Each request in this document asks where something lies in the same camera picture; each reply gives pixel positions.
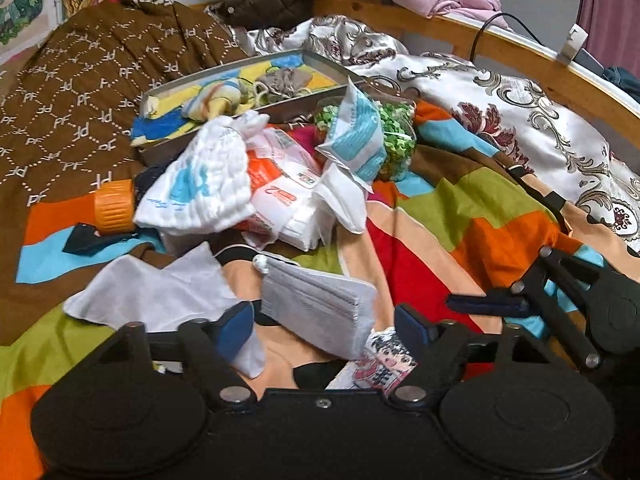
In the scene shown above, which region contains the brown patterned blanket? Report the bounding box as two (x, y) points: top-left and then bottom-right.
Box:
(0, 0), (251, 211)

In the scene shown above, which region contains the mauve curtain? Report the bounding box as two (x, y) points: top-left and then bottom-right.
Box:
(575, 0), (640, 68)

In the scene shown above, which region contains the dark teal cloth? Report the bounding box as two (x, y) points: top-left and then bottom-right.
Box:
(602, 65), (640, 103)

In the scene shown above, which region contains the grey metal tray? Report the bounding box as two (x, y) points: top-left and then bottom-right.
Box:
(139, 49), (368, 161)

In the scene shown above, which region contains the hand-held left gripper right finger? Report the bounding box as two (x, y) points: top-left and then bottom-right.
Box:
(385, 304), (538, 408)

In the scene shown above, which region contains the blue and white packet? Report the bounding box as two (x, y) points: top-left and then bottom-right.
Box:
(315, 82), (386, 183)

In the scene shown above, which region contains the white soft packet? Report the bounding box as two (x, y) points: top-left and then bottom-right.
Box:
(312, 165), (371, 236)

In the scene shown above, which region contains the black cable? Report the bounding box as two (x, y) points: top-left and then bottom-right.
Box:
(470, 11), (563, 61)

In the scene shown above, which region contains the orange ribbed cap jar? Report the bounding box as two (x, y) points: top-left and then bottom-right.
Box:
(90, 180), (136, 236)

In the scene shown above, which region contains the light grey cloth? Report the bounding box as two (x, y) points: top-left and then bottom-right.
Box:
(64, 241), (268, 380)

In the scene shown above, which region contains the pastel striped cloth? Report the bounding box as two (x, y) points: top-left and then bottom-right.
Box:
(182, 77), (251, 123)

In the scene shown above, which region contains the bag of green peas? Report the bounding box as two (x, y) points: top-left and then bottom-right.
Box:
(314, 97), (418, 183)

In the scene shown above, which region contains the grey knit cloth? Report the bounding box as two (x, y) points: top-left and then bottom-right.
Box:
(252, 67), (313, 106)

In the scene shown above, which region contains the stack of grey face masks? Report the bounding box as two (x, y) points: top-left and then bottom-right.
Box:
(252, 254), (378, 361)

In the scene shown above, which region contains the white charger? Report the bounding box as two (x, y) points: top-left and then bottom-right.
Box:
(557, 24), (591, 63)

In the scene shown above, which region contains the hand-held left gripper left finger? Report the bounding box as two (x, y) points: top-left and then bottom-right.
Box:
(107, 300), (258, 408)

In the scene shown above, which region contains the cartoon print packet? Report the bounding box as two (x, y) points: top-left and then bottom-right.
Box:
(325, 327), (421, 392)

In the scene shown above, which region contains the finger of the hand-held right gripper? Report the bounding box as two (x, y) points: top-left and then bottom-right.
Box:
(446, 245), (616, 368)

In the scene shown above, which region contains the white muslin cloth blue print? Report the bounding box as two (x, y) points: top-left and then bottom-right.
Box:
(134, 115), (271, 236)

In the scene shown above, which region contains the white satin ornate blanket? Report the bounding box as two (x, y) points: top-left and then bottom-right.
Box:
(207, 2), (640, 256)

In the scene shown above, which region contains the colourful patchwork quilt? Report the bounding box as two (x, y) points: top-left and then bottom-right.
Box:
(0, 100), (640, 480)

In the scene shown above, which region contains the blond figure green wall poster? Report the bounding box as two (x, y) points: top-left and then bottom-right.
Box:
(0, 0), (48, 46)

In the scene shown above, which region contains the orange and white packet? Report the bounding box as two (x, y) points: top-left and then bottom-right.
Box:
(240, 127), (326, 251)

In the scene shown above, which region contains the yellow and blue towel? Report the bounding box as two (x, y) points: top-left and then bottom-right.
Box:
(131, 57), (341, 146)

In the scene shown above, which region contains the dark navy cloth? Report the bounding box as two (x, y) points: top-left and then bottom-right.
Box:
(62, 222), (151, 256)

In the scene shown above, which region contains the wooden bed frame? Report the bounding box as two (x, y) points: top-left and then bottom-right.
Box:
(190, 0), (640, 123)

